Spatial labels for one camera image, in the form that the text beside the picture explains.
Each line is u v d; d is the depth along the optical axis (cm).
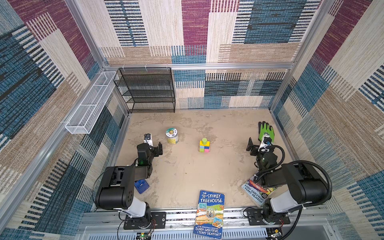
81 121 70
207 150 95
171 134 96
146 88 108
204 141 92
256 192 79
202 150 96
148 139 80
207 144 94
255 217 73
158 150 87
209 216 73
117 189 45
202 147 94
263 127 108
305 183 46
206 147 94
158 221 73
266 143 75
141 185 79
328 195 43
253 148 81
